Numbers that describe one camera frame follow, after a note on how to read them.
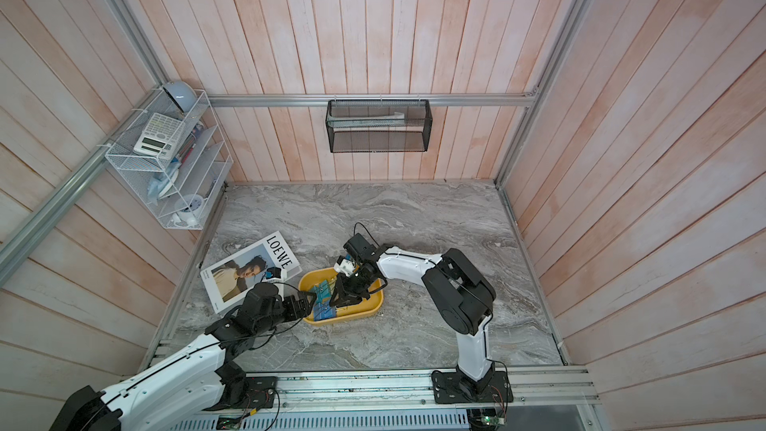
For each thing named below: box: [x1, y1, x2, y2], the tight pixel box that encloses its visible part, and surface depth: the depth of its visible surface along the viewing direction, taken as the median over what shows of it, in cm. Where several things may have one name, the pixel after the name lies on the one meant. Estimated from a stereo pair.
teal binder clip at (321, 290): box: [309, 279, 331, 304], surface depth 90 cm
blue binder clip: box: [313, 301, 337, 322], surface depth 86 cm
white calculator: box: [132, 112, 186, 160], surface depth 77 cm
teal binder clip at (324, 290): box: [318, 279, 333, 301], surface depth 90 cm
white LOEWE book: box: [199, 230, 303, 315], surface depth 94 cm
